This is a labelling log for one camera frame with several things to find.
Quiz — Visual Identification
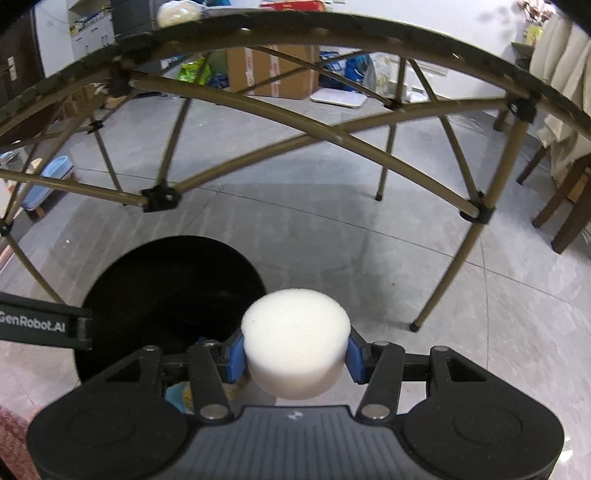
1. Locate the dark brown door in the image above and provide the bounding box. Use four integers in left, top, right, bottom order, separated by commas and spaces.
0, 9, 44, 100

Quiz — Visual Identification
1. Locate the light blue plastic tray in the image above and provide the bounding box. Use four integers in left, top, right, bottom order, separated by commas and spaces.
21, 156, 77, 210

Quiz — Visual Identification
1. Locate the blue pet food bag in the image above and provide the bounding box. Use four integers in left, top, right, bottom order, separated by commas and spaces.
321, 51, 370, 86

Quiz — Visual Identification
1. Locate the white bathroom scale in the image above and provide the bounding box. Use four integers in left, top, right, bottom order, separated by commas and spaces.
310, 89, 365, 110

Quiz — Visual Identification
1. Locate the red gift box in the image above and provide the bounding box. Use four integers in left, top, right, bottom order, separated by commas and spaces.
261, 0, 324, 12

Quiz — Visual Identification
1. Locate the black round bin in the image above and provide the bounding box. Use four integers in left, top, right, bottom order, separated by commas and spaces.
74, 235, 267, 384

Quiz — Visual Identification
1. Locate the white base cabinet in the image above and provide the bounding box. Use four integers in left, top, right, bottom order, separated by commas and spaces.
69, 25, 114, 60

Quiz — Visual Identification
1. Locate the white plush toy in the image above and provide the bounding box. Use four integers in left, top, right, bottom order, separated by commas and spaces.
157, 0, 204, 27

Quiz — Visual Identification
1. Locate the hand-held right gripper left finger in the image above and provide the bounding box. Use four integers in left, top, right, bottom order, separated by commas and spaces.
104, 335, 245, 421

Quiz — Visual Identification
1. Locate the white round foam sponge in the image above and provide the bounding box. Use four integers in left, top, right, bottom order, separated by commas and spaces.
241, 288, 352, 400

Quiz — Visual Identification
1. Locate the dark wooden chair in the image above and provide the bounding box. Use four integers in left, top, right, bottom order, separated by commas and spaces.
517, 148, 591, 254

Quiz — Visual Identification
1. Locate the dark wooden side table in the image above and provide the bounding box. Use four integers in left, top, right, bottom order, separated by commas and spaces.
493, 41, 532, 132

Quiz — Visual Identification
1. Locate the cardboard box with red tape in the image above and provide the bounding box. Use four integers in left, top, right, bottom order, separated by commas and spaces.
227, 46, 278, 95
272, 44, 320, 100

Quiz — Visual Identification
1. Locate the cream hooded garment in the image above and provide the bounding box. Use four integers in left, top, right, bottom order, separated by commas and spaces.
529, 18, 591, 181

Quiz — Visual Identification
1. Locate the dried flower bouquet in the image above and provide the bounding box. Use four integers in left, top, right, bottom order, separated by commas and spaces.
517, 0, 541, 24

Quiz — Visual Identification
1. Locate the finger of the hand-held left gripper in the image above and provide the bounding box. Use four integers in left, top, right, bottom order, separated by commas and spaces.
76, 315, 93, 352

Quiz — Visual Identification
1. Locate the khaki folding table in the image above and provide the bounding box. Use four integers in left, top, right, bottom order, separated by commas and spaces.
0, 0, 591, 333

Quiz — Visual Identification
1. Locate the white plastic bag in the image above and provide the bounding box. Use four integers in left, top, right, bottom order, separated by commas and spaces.
369, 53, 398, 88

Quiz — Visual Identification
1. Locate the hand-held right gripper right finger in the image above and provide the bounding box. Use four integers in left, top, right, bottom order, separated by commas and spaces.
346, 335, 490, 421

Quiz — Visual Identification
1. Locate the green snack bag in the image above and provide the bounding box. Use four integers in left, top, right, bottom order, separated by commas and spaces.
179, 58, 211, 85

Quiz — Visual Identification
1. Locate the open brown cardboard box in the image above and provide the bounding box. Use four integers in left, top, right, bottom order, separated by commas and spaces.
60, 83, 116, 121

